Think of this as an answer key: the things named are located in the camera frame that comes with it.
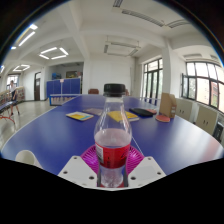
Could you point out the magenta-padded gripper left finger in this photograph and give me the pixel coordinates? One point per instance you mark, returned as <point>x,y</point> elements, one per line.
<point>75,170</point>

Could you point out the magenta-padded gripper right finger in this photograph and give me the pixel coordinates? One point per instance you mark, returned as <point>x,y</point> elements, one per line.
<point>148,170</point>

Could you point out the clear bottle with red label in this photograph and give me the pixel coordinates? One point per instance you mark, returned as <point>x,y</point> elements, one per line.
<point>112,150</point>

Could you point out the white mug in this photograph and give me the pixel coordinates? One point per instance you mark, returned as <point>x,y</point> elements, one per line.
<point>26,157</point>

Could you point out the colourful yellow-blue book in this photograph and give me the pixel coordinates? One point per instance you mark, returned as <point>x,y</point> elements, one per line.
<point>79,116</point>

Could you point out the yellow book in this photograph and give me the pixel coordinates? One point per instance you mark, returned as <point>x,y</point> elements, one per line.
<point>131,116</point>

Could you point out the black paddle case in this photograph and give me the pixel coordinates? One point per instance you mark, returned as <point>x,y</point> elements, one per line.
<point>140,112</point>

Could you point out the small red table tennis paddle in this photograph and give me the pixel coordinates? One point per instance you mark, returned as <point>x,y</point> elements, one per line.
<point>152,111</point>

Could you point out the grey thin book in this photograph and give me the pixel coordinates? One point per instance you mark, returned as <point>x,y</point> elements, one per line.
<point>92,111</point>

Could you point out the brown cardboard box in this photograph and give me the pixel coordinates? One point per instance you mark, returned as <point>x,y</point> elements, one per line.
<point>167,105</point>

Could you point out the white two-door cabinet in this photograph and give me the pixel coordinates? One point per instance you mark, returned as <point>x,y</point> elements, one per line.
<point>184,109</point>
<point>206,120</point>

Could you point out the blue-framed barrier panel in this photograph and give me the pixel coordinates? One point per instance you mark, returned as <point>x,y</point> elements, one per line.
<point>61,100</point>

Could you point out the black bin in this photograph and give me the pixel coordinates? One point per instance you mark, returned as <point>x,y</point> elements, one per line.
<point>219,131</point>

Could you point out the brown armchair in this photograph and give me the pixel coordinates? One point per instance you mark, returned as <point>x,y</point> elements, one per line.
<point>93,91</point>

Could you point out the blue folded table tennis tables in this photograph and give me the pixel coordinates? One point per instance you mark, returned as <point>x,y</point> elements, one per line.
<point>63,86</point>

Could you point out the black-framed glass double door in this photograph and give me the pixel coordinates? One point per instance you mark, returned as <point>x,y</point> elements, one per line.
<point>152,81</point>

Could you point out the dark wooden door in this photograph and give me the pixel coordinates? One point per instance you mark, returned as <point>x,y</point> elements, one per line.
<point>37,86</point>

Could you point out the colourful book display row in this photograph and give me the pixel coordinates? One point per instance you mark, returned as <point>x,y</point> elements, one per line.
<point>20,94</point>

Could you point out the blue table with red legs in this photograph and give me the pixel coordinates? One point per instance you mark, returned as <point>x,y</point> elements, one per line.
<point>6,106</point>

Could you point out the large black-framed window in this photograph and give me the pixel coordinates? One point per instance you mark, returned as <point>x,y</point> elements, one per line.
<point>203,85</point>

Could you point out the small bright window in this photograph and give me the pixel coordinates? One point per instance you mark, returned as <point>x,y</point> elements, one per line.
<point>15,78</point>

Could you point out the ceiling light group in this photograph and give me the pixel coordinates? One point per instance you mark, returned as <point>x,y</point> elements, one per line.
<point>26,38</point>

